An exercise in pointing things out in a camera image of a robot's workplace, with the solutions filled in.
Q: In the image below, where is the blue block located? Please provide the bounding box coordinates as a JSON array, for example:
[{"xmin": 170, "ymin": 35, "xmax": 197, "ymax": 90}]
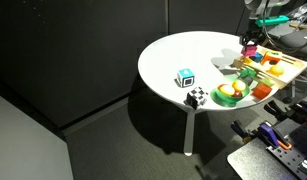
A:
[{"xmin": 249, "ymin": 52, "xmax": 264, "ymax": 63}]

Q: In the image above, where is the dark clamp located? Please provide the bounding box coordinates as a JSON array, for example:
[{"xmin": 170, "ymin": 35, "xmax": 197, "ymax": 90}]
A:
[{"xmin": 231, "ymin": 119, "xmax": 257, "ymax": 144}]

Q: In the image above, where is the blue-white soft cube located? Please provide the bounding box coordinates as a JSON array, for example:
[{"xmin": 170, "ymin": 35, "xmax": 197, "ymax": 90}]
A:
[{"xmin": 176, "ymin": 68, "xmax": 196, "ymax": 89}]

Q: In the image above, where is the black perforated breadboard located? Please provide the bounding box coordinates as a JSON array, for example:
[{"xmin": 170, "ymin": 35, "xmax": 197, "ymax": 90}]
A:
[{"xmin": 266, "ymin": 123, "xmax": 307, "ymax": 180}]

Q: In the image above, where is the black clamp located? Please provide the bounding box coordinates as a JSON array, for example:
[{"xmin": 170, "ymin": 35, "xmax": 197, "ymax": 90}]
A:
[{"xmin": 263, "ymin": 99, "xmax": 291, "ymax": 121}]

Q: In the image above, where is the yellow-orange toy fruit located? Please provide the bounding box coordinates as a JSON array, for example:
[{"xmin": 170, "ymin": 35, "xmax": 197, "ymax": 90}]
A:
[{"xmin": 231, "ymin": 79, "xmax": 247, "ymax": 93}]

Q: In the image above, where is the lime green block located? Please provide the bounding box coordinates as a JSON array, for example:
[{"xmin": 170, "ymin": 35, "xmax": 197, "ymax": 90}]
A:
[{"xmin": 259, "ymin": 77, "xmax": 276, "ymax": 88}]

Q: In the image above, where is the yellow toy fruit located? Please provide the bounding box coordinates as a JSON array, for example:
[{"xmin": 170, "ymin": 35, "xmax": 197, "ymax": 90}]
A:
[{"xmin": 217, "ymin": 83, "xmax": 236, "ymax": 97}]

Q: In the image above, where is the green bowl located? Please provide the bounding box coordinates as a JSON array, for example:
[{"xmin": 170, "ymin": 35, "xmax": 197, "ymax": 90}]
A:
[{"xmin": 210, "ymin": 78, "xmax": 251, "ymax": 108}]

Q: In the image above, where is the orange block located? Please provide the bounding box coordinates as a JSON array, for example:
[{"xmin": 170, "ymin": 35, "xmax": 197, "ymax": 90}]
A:
[{"xmin": 252, "ymin": 83, "xmax": 273, "ymax": 100}]

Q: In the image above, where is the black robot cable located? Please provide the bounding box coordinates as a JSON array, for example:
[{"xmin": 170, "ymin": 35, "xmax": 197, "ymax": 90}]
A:
[{"xmin": 260, "ymin": 0, "xmax": 307, "ymax": 54}]

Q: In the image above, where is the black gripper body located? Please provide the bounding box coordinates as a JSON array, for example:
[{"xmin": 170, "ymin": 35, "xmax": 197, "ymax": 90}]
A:
[{"xmin": 240, "ymin": 29, "xmax": 262, "ymax": 46}]

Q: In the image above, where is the checkered black-lime soft cube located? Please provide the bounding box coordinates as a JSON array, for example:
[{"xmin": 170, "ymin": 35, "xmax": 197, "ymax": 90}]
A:
[{"xmin": 186, "ymin": 86, "xmax": 209, "ymax": 110}]

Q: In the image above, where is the black mounting platform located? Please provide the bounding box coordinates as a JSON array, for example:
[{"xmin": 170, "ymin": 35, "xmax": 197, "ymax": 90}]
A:
[{"xmin": 227, "ymin": 138, "xmax": 291, "ymax": 180}]

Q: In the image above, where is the wooden crate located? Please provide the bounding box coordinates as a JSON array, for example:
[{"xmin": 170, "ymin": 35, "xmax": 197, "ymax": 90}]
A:
[{"xmin": 233, "ymin": 44, "xmax": 307, "ymax": 90}]

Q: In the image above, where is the white table leg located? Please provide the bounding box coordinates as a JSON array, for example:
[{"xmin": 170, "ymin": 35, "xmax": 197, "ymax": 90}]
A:
[{"xmin": 183, "ymin": 109, "xmax": 196, "ymax": 157}]

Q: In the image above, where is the teal bar on robot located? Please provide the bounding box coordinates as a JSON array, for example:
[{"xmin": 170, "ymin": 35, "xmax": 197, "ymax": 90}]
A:
[{"xmin": 254, "ymin": 15, "xmax": 290, "ymax": 28}]

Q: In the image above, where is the pink block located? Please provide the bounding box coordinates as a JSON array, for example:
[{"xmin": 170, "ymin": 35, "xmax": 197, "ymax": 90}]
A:
[{"xmin": 241, "ymin": 44, "xmax": 258, "ymax": 57}]

